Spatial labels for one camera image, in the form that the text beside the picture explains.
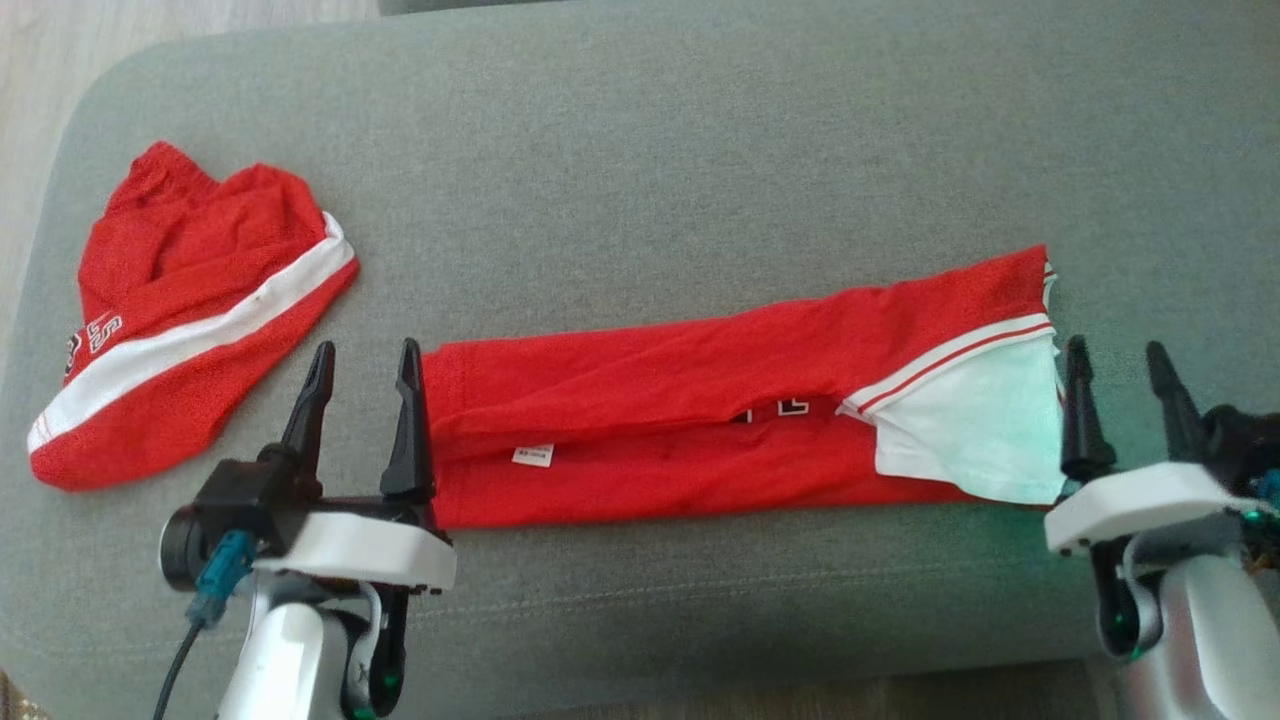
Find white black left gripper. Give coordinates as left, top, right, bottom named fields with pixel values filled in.
left=252, top=338, right=458, bottom=596

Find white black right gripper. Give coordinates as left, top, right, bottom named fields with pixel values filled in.
left=1045, top=335, right=1251, bottom=556

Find red shorts with white stripe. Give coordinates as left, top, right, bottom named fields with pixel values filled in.
left=27, top=140, right=361, bottom=493

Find red basketball jersey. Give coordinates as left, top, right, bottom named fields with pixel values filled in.
left=420, top=243, right=1069, bottom=531

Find grey fabric sofa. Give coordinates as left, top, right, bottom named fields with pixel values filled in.
left=0, top=0, right=1280, bottom=720

